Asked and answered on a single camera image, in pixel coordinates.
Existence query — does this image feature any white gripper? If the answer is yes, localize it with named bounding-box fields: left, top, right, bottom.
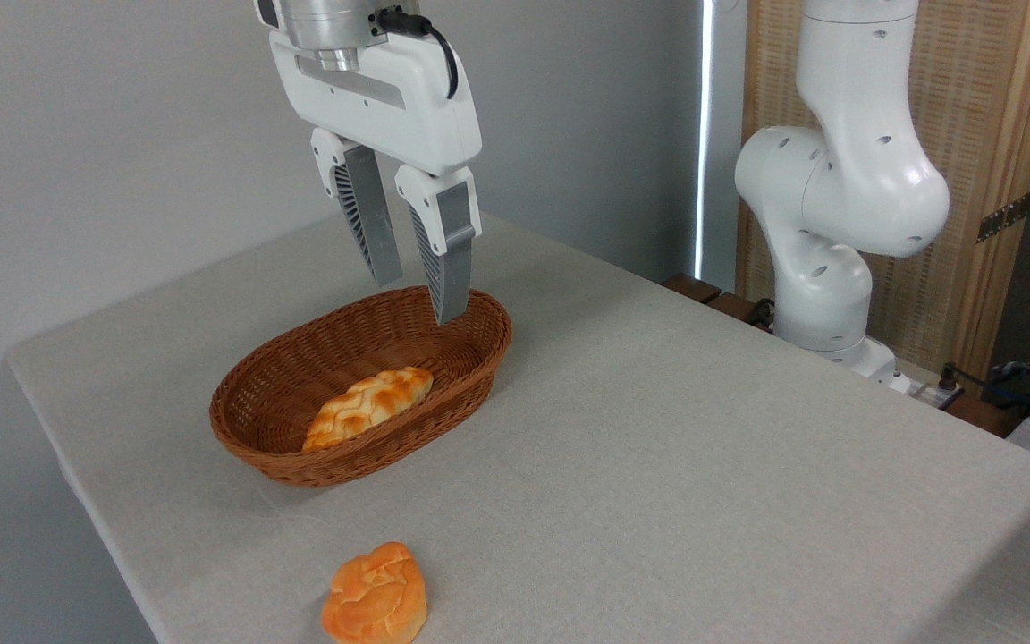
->
left=253, top=0, right=484, bottom=326

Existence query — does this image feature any round orange bread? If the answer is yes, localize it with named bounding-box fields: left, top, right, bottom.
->
left=320, top=541, right=429, bottom=644

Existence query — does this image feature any long braided bread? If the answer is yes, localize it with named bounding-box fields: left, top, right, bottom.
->
left=302, top=366, right=435, bottom=453

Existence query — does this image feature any brown oval wicker basket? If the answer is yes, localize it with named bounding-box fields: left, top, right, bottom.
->
left=209, top=286, right=513, bottom=488

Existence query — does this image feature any dark brown wooden block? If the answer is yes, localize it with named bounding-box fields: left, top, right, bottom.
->
left=661, top=273, right=722, bottom=305
left=705, top=292, right=773, bottom=334

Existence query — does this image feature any grey tablecloth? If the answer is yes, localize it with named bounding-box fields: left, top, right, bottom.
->
left=5, top=208, right=1030, bottom=644

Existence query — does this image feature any dark metal screen hinge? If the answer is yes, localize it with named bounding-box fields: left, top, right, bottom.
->
left=976, top=191, right=1030, bottom=244

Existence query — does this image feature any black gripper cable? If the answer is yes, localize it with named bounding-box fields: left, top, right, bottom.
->
left=370, top=7, right=460, bottom=99

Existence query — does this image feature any black power plug with cable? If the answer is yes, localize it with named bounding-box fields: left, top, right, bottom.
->
left=938, top=361, right=1017, bottom=396

